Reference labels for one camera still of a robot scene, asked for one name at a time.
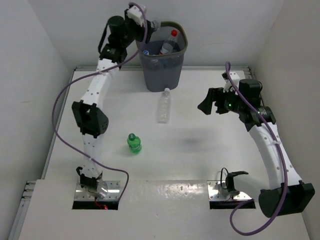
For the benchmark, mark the black cap small bottle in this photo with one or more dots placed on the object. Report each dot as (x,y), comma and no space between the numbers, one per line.
(155,25)

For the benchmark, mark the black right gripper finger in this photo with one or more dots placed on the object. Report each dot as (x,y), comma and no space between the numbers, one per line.
(220,106)
(206,105)

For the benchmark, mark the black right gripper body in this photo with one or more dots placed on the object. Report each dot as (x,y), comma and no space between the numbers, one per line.
(231,102)

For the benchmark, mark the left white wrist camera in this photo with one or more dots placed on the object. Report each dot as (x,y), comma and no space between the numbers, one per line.
(136,12)

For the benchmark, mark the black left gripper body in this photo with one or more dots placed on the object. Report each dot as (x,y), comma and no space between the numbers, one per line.
(133,31)

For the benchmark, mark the aluminium table edge rail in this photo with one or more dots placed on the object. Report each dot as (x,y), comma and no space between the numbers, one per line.
(247,73)

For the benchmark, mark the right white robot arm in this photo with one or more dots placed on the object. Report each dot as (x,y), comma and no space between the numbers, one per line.
(260,123)

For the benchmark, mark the grey mesh waste bin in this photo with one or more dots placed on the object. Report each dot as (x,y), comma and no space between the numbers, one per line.
(163,70)

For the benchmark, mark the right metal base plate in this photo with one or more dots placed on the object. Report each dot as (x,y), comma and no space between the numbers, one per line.
(216,193)

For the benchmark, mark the metal base plate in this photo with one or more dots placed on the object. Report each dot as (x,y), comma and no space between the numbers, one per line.
(107,191)
(216,193)

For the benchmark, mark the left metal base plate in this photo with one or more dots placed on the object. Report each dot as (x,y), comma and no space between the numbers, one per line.
(107,191)

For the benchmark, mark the green plastic bottle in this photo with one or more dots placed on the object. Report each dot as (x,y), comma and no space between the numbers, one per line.
(134,143)

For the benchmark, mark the red cap clear bottle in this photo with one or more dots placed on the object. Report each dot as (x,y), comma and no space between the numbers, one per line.
(169,44)

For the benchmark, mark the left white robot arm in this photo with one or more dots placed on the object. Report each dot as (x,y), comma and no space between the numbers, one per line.
(118,34)

